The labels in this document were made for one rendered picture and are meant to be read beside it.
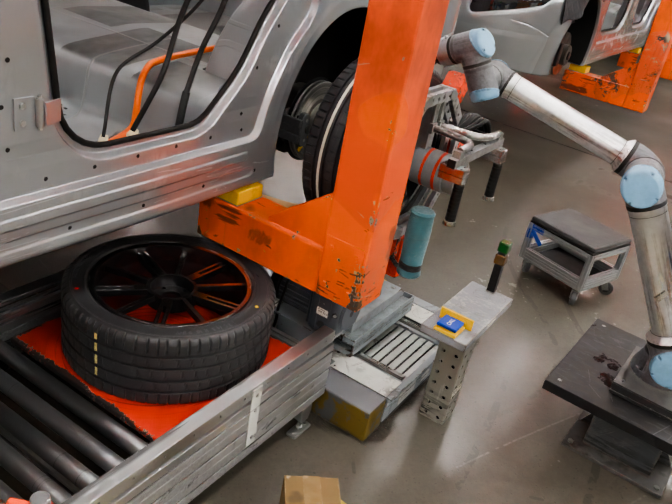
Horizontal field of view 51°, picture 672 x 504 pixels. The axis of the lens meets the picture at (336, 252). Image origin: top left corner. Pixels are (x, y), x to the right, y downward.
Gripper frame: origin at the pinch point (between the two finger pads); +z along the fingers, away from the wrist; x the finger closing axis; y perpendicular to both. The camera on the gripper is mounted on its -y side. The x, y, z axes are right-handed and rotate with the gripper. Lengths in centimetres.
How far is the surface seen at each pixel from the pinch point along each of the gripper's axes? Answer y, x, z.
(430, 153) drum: -1.0, -32.8, -3.4
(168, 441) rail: -133, -44, 2
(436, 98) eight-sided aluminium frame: 3.9, -15.2, -10.3
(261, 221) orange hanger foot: -58, -24, 26
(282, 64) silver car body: -27.6, 16.6, 18.7
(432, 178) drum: -6.6, -39.8, -4.7
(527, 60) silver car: 248, -83, 89
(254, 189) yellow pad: -48, -17, 36
